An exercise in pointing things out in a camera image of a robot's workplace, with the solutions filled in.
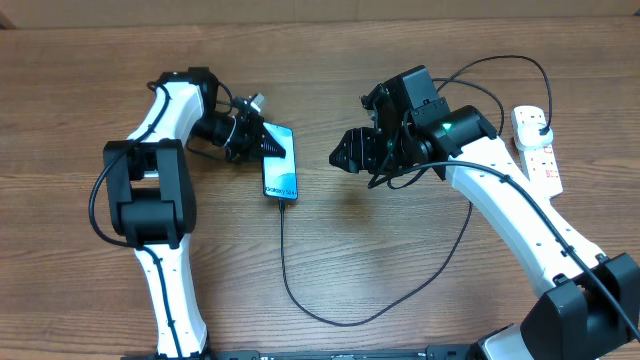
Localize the Samsung Galaxy smartphone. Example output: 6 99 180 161
262 122 298 201

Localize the black USB charging cable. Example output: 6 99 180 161
277 54 554 328

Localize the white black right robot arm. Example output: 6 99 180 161
329 65 639 359

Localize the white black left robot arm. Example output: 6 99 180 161
94 67 298 359

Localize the white charger plug adapter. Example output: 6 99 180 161
514 123 554 151

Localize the white power extension strip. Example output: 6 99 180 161
511 105 563 200

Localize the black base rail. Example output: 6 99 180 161
121 343 481 360

